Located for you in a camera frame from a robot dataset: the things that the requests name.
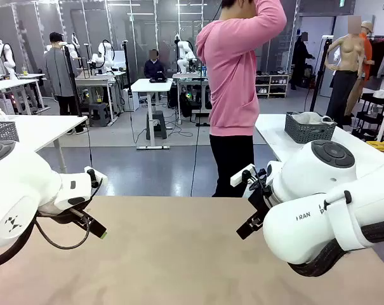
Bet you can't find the black shelf cart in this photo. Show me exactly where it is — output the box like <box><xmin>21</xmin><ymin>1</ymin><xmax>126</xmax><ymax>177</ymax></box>
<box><xmin>350</xmin><ymin>90</ymin><xmax>384</xmax><ymax>142</ymax></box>

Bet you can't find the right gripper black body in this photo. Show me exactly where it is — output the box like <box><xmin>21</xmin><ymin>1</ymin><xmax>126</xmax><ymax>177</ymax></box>
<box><xmin>247</xmin><ymin>177</ymin><xmax>275</xmax><ymax>223</ymax></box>

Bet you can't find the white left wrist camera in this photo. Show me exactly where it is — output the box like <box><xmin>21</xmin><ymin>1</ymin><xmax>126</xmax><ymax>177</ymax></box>
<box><xmin>83</xmin><ymin>165</ymin><xmax>109</xmax><ymax>189</ymax></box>

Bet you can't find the white background workbench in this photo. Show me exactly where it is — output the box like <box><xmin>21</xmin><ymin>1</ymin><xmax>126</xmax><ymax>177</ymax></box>
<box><xmin>172</xmin><ymin>72</ymin><xmax>211</xmax><ymax>125</ymax></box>
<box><xmin>74</xmin><ymin>71</ymin><xmax>129</xmax><ymax>125</ymax></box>
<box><xmin>0</xmin><ymin>73</ymin><xmax>50</xmax><ymax>115</ymax></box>

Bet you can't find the black tripod pole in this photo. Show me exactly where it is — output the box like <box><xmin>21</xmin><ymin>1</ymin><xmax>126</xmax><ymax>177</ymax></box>
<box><xmin>121</xmin><ymin>40</ymin><xmax>132</xmax><ymax>96</ymax></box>
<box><xmin>62</xmin><ymin>43</ymin><xmax>83</xmax><ymax>118</ymax></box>
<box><xmin>308</xmin><ymin>35</ymin><xmax>334</xmax><ymax>112</ymax></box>

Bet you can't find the white shoe rack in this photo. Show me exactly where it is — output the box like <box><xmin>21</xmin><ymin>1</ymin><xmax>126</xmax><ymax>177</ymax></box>
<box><xmin>255</xmin><ymin>73</ymin><xmax>290</xmax><ymax>98</ymax></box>

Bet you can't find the person in pink hoodie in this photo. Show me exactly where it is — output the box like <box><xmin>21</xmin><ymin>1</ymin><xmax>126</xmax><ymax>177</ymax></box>
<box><xmin>195</xmin><ymin>0</ymin><xmax>288</xmax><ymax>198</ymax></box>

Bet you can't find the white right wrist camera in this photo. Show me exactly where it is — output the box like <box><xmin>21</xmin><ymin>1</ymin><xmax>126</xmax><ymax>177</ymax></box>
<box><xmin>230</xmin><ymin>163</ymin><xmax>256</xmax><ymax>188</ymax></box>

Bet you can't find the arm black cable sleeve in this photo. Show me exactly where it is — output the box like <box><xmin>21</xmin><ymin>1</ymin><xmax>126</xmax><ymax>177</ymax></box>
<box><xmin>288</xmin><ymin>219</ymin><xmax>384</xmax><ymax>278</ymax></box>
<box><xmin>0</xmin><ymin>219</ymin><xmax>37</xmax><ymax>271</ymax></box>

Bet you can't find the right forearm pink sleeve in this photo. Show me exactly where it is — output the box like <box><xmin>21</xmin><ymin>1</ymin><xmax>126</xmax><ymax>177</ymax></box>
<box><xmin>251</xmin><ymin>0</ymin><xmax>288</xmax><ymax>25</ymax></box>

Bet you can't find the grey step stool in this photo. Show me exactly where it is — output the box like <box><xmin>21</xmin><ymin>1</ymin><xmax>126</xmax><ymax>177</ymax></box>
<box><xmin>145</xmin><ymin>110</ymin><xmax>168</xmax><ymax>140</ymax></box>
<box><xmin>88</xmin><ymin>102</ymin><xmax>110</xmax><ymax>128</ymax></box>

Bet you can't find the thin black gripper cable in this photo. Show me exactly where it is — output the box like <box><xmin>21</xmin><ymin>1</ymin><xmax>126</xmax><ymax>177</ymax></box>
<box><xmin>34</xmin><ymin>208</ymin><xmax>93</xmax><ymax>250</ymax></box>

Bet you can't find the man in grey shirt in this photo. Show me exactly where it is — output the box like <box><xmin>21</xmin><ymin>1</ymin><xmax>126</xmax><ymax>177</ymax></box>
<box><xmin>44</xmin><ymin>31</ymin><xmax>86</xmax><ymax>136</ymax></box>

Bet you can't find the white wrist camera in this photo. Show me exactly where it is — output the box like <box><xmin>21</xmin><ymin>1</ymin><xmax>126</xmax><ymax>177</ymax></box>
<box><xmin>83</xmin><ymin>165</ymin><xmax>109</xmax><ymax>189</ymax></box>
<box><xmin>230</xmin><ymin>163</ymin><xmax>256</xmax><ymax>188</ymax></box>

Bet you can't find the white standing desk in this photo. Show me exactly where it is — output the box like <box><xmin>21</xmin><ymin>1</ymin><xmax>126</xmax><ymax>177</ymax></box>
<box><xmin>130</xmin><ymin>78</ymin><xmax>174</xmax><ymax>151</ymax></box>

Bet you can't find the white side table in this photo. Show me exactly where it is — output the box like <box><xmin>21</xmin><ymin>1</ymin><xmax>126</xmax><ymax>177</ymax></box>
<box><xmin>254</xmin><ymin>113</ymin><xmax>384</xmax><ymax>165</ymax></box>
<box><xmin>0</xmin><ymin>114</ymin><xmax>88</xmax><ymax>174</ymax></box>

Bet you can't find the bare mannequin with black trousers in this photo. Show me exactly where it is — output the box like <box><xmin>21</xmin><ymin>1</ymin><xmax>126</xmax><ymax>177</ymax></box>
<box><xmin>324</xmin><ymin>15</ymin><xmax>367</xmax><ymax>126</ymax></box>

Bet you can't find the grey plastic woven basket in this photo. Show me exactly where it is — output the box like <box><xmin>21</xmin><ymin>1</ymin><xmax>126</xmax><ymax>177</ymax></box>
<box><xmin>284</xmin><ymin>111</ymin><xmax>338</xmax><ymax>145</ymax></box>
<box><xmin>0</xmin><ymin>121</ymin><xmax>20</xmax><ymax>144</ymax></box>

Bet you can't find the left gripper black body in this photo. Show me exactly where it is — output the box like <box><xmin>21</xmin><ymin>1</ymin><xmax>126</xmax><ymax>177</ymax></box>
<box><xmin>36</xmin><ymin>197</ymin><xmax>94</xmax><ymax>225</ymax></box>

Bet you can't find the black hanging cable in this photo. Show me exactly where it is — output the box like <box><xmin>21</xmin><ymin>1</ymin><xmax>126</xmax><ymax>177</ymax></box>
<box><xmin>87</xmin><ymin>126</ymin><xmax>95</xmax><ymax>166</ymax></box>

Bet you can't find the mannequin with orange shirt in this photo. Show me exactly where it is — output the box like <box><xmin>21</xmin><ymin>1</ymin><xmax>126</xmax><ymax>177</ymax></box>
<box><xmin>358</xmin><ymin>20</ymin><xmax>375</xmax><ymax>81</ymax></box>

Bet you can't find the right arm black cable sleeve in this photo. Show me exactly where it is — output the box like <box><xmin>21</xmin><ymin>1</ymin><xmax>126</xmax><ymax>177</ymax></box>
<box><xmin>288</xmin><ymin>219</ymin><xmax>384</xmax><ymax>278</ymax></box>

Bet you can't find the person in black clothes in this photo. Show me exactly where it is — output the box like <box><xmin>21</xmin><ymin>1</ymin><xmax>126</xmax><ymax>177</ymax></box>
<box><xmin>289</xmin><ymin>30</ymin><xmax>316</xmax><ymax>92</ymax></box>

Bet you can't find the clothes rack with dark clothes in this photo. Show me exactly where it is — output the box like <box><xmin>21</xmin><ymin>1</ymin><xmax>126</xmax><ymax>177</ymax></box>
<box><xmin>367</xmin><ymin>34</ymin><xmax>384</xmax><ymax>80</ymax></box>

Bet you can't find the seated person in navy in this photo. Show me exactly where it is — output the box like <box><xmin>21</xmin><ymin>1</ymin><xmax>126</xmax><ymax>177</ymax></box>
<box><xmin>143</xmin><ymin>49</ymin><xmax>166</xmax><ymax>80</ymax></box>

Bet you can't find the left arm black cable sleeve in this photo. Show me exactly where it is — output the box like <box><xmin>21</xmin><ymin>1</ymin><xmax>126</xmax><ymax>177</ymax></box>
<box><xmin>0</xmin><ymin>219</ymin><xmax>37</xmax><ymax>271</ymax></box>

